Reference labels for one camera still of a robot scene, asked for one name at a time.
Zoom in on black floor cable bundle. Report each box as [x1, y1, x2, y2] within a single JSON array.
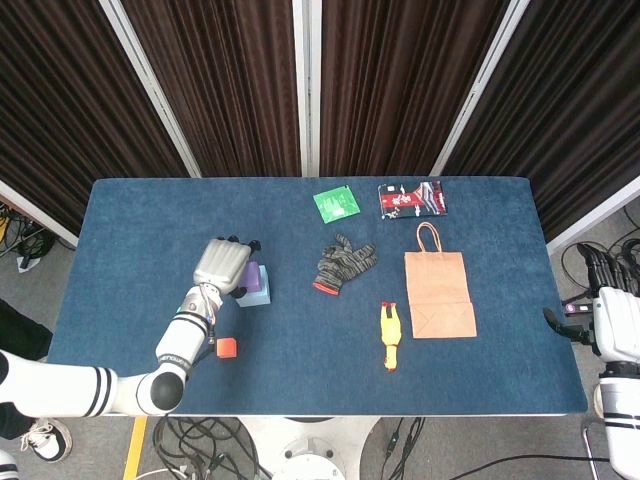
[[559, 209, 640, 301], [0, 209, 56, 271], [149, 417, 274, 480]]

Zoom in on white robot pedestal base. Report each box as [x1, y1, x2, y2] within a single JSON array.
[[234, 415, 386, 480]]

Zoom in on black cable with inline switch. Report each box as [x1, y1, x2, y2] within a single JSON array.
[[382, 417, 426, 471]]

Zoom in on dark printed snack packet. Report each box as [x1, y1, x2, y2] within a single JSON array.
[[377, 179, 450, 221]]

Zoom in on yellow rubber chicken toy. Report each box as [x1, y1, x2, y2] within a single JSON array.
[[379, 300, 404, 373]]

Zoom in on brown curtain partition panel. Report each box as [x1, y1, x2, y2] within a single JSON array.
[[112, 0, 307, 179], [432, 0, 640, 254], [0, 0, 201, 249], [305, 0, 531, 177]]

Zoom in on large light blue cube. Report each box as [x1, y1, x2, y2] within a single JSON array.
[[234, 264, 273, 308]]

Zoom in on long black floor cable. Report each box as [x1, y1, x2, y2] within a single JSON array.
[[449, 454, 609, 480]]

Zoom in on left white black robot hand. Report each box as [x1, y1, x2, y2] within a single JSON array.
[[192, 233, 263, 299]]

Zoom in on person leg black trousers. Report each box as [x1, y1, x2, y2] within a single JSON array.
[[0, 298, 54, 441]]

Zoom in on white black sneaker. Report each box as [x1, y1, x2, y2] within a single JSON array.
[[19, 417, 74, 464]]

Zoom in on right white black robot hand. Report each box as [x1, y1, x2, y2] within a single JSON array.
[[543, 243, 640, 365]]

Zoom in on grey striped knit glove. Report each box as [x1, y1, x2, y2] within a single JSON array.
[[312, 232, 380, 296]]

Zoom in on yellow floor tape strip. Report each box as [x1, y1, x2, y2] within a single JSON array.
[[122, 415, 149, 480]]

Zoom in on brown paper bag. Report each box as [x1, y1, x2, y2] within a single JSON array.
[[403, 221, 478, 340]]

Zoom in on blue felt table cover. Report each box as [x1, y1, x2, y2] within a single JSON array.
[[46, 177, 589, 417]]

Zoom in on green foil packet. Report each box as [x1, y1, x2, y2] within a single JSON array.
[[312, 184, 362, 224]]

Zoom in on purple cube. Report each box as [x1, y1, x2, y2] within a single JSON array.
[[238, 261, 265, 296]]

